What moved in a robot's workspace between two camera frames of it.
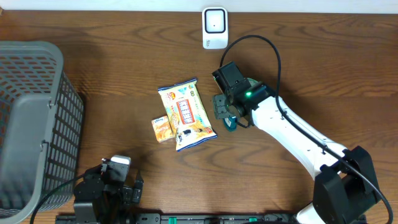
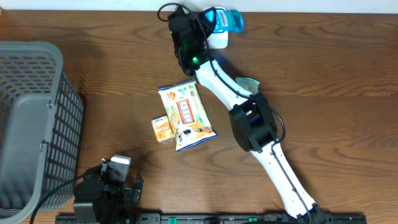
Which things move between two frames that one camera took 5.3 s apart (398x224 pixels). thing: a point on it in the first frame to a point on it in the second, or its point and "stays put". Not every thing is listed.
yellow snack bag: x=190 y=122 stays put
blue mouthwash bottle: x=231 y=123 to x=223 y=20
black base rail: x=178 y=218 stays put
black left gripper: x=129 y=193 stays put
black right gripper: x=219 y=109 to x=199 y=17
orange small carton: x=163 y=128 stays put
